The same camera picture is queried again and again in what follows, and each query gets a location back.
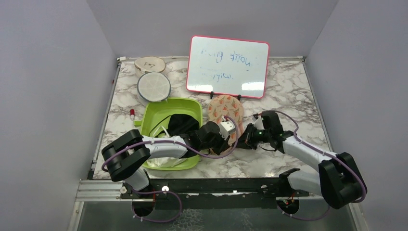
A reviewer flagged small red white marker cap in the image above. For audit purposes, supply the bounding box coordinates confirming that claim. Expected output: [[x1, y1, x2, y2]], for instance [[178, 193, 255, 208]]
[[130, 109, 135, 120]]

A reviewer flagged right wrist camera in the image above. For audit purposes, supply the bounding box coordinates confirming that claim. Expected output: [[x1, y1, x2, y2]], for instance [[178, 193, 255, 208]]
[[254, 115, 265, 130]]

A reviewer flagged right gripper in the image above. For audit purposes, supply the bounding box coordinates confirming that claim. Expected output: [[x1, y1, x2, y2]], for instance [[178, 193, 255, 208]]
[[232, 122, 271, 150]]

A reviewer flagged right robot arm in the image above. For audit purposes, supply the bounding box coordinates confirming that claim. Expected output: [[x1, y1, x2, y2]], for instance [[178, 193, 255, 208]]
[[237, 110, 368, 209]]

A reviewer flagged pink framed whiteboard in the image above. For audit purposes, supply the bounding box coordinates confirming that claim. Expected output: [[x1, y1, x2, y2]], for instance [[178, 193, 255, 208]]
[[186, 35, 269, 99]]

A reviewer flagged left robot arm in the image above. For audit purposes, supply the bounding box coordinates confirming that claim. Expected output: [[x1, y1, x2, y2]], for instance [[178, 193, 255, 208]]
[[102, 119, 236, 198]]

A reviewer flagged round wooden slice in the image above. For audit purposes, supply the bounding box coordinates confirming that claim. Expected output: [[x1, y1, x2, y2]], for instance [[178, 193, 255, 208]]
[[134, 56, 166, 77]]

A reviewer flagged black bra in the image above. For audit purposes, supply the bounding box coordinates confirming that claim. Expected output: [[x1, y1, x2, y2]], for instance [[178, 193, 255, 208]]
[[148, 114, 200, 137]]

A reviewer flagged round white mesh laundry bag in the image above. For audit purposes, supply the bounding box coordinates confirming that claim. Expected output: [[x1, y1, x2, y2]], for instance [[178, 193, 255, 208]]
[[137, 72, 171, 102]]

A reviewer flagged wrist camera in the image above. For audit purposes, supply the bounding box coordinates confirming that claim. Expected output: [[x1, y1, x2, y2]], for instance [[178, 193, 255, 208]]
[[218, 121, 236, 140], [254, 115, 265, 130]]

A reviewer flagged green plastic tray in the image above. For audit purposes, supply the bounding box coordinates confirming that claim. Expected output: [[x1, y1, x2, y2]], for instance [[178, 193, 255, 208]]
[[134, 98, 203, 171]]

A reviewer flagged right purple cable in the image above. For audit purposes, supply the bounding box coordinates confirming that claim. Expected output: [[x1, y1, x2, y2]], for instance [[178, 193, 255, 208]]
[[261, 110, 368, 204]]

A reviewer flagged black front rail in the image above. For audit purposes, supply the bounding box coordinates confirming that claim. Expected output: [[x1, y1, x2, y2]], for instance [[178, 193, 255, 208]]
[[120, 178, 309, 210]]

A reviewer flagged floral mesh laundry bag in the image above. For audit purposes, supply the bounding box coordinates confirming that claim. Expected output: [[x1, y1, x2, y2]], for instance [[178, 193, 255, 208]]
[[207, 95, 244, 146]]

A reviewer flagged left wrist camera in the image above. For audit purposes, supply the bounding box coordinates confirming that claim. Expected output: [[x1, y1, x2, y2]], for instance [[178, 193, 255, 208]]
[[218, 121, 236, 140]]

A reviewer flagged white bra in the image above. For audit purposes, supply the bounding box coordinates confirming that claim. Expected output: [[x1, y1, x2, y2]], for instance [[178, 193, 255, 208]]
[[146, 126, 186, 170]]

